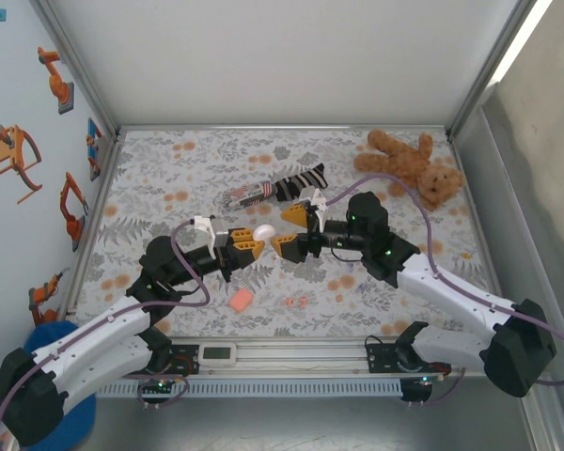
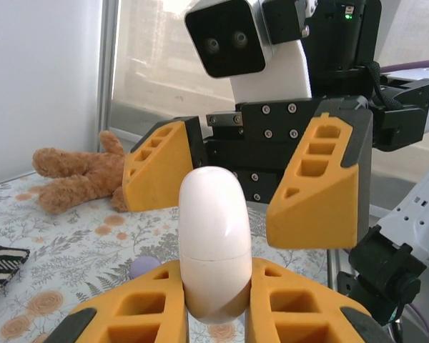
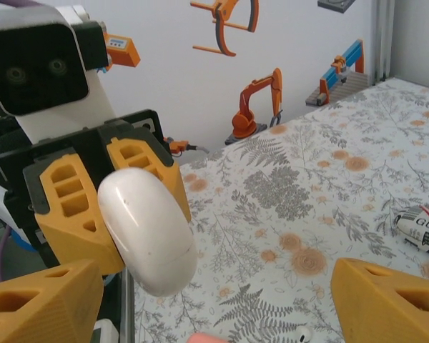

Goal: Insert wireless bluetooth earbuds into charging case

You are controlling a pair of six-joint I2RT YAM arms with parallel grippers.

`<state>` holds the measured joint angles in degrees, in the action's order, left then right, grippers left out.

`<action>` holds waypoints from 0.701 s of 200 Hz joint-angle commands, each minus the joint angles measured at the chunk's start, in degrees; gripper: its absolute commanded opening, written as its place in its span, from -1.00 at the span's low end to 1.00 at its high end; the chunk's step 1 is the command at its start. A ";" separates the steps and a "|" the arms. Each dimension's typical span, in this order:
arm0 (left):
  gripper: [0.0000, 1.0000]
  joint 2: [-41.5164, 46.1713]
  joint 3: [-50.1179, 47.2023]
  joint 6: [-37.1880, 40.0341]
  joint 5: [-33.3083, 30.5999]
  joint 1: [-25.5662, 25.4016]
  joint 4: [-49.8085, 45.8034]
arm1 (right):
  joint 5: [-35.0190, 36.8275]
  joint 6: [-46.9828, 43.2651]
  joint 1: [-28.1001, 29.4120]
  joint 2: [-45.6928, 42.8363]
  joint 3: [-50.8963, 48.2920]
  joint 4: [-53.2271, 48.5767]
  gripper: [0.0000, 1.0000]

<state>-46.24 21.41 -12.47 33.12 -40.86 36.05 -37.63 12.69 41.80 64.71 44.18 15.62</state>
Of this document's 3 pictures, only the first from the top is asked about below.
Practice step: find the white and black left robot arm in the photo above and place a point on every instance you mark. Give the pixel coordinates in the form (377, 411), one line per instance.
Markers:
(98, 338)

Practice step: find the blue cap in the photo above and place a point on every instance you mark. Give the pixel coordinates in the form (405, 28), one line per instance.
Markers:
(82, 418)

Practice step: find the lavender earbud charging case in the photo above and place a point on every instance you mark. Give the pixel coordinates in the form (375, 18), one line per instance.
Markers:
(264, 232)

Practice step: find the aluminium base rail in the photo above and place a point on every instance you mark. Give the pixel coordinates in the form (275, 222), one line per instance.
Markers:
(286, 357)

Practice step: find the orange grey gripper sticker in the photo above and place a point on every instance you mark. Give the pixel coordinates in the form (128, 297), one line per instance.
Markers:
(9, 150)

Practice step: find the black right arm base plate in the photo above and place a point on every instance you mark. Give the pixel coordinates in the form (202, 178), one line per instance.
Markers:
(380, 359)

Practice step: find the floral table cloth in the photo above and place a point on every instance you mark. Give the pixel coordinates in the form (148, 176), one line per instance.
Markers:
(169, 164)

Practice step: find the aluminium frame cross bar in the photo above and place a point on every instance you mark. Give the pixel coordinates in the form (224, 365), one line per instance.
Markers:
(282, 127)

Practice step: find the black white striped sock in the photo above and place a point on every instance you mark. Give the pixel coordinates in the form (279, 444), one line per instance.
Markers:
(301, 183)

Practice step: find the rolled flag print packet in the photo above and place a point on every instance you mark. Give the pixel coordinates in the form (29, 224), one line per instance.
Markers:
(249, 195)

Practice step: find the pink earbud charging case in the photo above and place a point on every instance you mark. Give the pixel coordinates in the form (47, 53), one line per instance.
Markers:
(241, 301)

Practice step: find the aluminium frame side rail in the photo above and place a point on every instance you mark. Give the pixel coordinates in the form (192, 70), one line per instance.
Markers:
(90, 225)
(472, 188)

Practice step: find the aluminium frame post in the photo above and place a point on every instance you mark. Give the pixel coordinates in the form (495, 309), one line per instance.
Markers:
(75, 70)
(493, 66)

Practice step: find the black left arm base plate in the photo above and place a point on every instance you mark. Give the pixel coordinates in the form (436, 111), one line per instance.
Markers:
(183, 352)

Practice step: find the white digital timer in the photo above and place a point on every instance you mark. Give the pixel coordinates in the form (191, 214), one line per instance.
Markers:
(217, 354)

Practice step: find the green-lit circuit board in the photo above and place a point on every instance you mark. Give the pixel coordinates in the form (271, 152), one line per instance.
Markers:
(420, 380)
(160, 385)

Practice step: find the blue orange machine sticker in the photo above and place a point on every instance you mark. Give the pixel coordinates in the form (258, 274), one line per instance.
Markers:
(93, 141)

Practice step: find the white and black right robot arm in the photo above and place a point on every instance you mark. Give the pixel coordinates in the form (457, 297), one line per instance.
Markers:
(451, 291)

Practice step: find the brown teddy bear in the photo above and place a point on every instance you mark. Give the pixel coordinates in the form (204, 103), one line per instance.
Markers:
(404, 164)

